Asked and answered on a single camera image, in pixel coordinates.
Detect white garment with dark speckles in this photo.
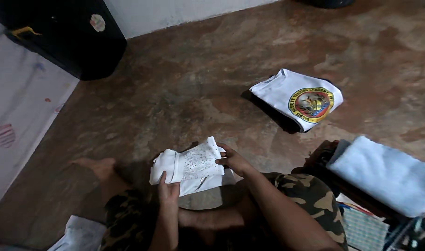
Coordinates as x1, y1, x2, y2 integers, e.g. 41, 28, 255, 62
149, 136, 236, 197

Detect person's legs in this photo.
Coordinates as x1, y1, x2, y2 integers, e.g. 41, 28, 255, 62
70, 157, 348, 251

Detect yellow strap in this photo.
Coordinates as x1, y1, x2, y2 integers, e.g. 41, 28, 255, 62
11, 26, 42, 37

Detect person's left hand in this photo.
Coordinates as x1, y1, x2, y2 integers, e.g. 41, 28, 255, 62
158, 171, 180, 205

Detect white cloth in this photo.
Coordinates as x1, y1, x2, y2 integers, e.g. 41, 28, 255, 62
47, 215, 107, 251

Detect person's right forearm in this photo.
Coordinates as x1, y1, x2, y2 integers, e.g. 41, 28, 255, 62
243, 167, 344, 251

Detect folded white shirt, round emblem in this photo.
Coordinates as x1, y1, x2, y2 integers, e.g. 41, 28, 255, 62
249, 68, 344, 133

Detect green checkered folded cloth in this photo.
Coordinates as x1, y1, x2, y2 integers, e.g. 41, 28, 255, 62
341, 206, 390, 251

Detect person's left forearm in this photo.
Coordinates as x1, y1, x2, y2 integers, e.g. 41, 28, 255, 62
148, 203, 179, 251

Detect person's right hand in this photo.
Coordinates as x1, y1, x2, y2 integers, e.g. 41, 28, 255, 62
215, 142, 254, 178

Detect light blue folded towel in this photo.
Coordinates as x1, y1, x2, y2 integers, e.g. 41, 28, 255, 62
326, 135, 425, 218

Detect white curtain with heart print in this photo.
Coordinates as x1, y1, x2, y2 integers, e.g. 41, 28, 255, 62
0, 16, 80, 218

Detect black cabinet with round sticker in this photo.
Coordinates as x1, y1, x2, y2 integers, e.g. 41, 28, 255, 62
0, 0, 128, 81

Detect dark round container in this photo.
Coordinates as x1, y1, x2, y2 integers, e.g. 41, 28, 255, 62
296, 0, 355, 9

